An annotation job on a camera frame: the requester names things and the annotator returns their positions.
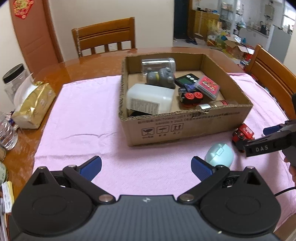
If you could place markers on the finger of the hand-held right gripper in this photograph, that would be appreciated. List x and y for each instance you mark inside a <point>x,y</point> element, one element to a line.
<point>272,130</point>
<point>263,147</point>

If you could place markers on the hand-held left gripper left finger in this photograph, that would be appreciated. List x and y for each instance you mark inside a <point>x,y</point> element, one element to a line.
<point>91,168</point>

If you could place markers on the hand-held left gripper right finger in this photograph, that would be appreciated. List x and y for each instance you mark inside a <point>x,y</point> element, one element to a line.
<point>201,169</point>

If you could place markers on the cardboard box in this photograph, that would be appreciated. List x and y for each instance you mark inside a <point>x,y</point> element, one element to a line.
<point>185,125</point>

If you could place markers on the small silver-capped bottle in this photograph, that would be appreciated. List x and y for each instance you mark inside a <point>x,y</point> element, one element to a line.
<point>217,103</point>

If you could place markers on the black toy train red wheels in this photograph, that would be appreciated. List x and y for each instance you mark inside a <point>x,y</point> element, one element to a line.
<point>189,97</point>

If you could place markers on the pink card case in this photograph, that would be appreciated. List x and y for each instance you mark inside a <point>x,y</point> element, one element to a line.
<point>208,87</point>

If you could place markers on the black digital timer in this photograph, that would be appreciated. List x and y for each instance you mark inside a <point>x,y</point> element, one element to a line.
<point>185,81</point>

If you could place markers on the white plastic bottle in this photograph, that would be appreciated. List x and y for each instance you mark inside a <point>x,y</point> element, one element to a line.
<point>150,95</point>

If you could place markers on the grey hippo toy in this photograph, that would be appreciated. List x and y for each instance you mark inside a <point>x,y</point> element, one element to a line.
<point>161,77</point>

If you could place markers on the clear plastic jar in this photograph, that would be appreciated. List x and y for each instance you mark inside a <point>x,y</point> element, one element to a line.
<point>157,64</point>

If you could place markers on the person's right hand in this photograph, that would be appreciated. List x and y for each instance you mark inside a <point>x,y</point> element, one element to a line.
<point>292,172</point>

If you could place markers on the mint green round case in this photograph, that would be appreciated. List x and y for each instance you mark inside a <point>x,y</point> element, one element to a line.
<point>219,154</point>

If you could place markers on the pink cloth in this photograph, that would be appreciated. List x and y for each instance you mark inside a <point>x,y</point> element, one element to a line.
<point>92,129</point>

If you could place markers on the wooden chair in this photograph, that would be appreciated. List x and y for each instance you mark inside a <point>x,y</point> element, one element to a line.
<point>270,71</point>
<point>104,32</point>

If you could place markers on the gold foil bag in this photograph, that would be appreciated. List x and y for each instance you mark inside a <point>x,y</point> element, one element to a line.
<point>34,103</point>

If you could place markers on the grey refrigerator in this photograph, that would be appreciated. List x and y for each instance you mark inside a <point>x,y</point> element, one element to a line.
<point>279,44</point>

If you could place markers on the green tin can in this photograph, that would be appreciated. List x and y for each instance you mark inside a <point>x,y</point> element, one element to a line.
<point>3,172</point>

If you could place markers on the cardboard carton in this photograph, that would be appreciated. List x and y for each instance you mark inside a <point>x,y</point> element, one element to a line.
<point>238,47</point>

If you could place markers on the paper leaflets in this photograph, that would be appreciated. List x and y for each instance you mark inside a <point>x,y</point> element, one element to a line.
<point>5,197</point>

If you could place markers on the clear water bottle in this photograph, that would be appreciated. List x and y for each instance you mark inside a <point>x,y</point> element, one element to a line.
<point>7,134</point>

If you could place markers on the black-lidded plastic jar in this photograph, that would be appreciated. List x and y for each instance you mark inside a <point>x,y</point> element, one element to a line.
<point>12,73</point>

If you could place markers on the wooden cabinet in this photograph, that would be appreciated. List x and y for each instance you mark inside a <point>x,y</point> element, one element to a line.
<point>205,22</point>

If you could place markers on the brown wooden door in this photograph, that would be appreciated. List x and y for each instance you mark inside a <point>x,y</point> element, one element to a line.
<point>34,46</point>

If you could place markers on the wooden chair back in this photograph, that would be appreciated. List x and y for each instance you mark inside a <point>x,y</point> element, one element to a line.
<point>104,32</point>

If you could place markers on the dark blue door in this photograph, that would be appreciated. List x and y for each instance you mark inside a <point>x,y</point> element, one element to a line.
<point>181,18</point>

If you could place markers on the red door decoration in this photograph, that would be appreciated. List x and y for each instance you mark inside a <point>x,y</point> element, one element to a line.
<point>23,8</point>

